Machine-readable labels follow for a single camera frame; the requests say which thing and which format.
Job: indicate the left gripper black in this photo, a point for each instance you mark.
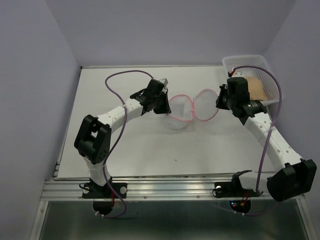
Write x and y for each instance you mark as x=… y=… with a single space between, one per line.
x=166 y=108

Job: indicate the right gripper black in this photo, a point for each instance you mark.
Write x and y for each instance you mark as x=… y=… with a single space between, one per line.
x=219 y=104

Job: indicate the white mesh laundry bag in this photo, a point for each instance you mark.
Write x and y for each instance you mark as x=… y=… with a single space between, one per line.
x=185 y=109

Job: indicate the beige bra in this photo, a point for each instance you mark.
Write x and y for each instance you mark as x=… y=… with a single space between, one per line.
x=256 y=89

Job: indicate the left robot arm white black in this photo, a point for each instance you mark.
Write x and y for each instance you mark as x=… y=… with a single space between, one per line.
x=94 y=136

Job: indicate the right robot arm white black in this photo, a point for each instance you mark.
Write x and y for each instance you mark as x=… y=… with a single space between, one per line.
x=293 y=174

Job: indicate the white plastic basket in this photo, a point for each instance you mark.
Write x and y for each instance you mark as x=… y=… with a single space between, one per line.
x=269 y=86

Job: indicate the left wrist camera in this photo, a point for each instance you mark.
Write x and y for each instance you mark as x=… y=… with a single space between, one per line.
x=164 y=81

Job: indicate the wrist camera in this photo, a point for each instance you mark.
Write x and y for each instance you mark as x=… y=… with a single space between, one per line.
x=235 y=74
x=164 y=81

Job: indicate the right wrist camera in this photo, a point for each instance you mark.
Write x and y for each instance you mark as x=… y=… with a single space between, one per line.
x=235 y=74

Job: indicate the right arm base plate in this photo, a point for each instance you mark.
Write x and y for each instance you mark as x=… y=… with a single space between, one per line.
x=233 y=188

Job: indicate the aluminium rail frame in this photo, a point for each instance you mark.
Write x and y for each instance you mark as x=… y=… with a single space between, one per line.
x=157 y=163

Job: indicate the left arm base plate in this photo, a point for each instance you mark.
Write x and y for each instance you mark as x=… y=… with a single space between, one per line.
x=91 y=190

